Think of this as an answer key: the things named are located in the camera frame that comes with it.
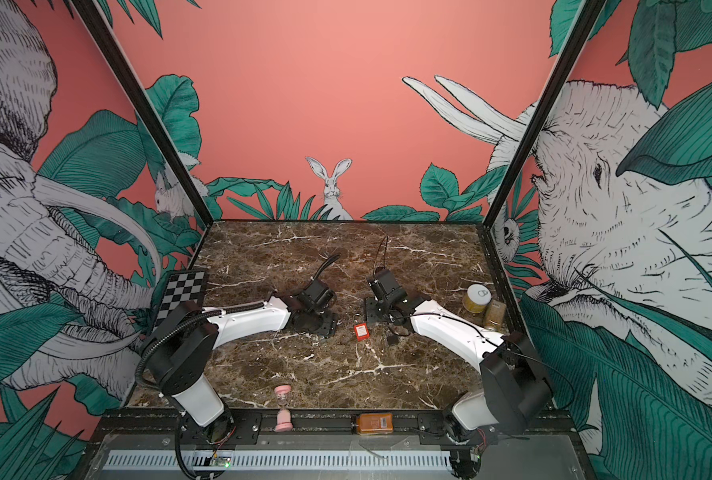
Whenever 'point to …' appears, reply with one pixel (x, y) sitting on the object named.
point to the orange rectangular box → (374, 423)
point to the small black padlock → (393, 339)
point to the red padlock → (362, 332)
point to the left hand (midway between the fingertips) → (330, 322)
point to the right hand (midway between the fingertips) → (368, 305)
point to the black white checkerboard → (179, 288)
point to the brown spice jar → (494, 315)
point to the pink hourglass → (283, 415)
